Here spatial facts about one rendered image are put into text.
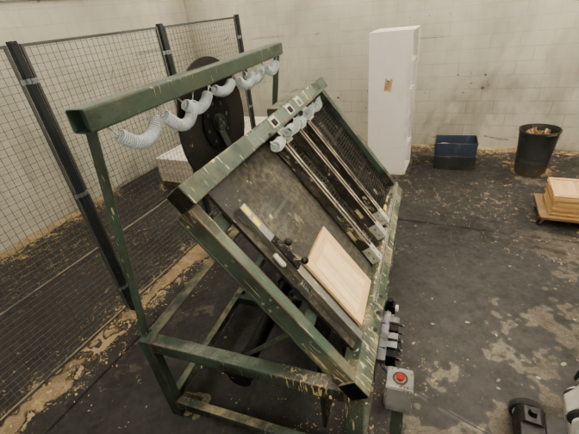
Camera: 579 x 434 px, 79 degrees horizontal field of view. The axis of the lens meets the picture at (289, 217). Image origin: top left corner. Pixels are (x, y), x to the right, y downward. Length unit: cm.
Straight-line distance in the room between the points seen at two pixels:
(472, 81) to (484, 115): 62
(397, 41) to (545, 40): 234
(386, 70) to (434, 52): 148
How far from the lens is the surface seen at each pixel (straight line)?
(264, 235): 170
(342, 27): 700
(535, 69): 684
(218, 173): 161
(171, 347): 233
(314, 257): 195
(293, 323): 165
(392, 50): 540
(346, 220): 231
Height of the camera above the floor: 244
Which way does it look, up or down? 31 degrees down
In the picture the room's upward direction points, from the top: 7 degrees counter-clockwise
